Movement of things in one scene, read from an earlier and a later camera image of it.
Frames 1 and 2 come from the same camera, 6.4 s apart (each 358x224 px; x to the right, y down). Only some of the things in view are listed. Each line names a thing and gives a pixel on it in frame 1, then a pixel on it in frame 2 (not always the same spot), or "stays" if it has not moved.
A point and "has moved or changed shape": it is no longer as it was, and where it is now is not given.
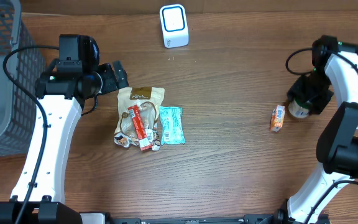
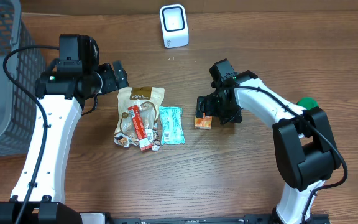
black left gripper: [111, 78] stays
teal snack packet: [171, 125] stays
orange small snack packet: [277, 118] has moved or changed shape
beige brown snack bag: [148, 101] stays
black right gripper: [311, 96] → [208, 106]
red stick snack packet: [143, 140] stays
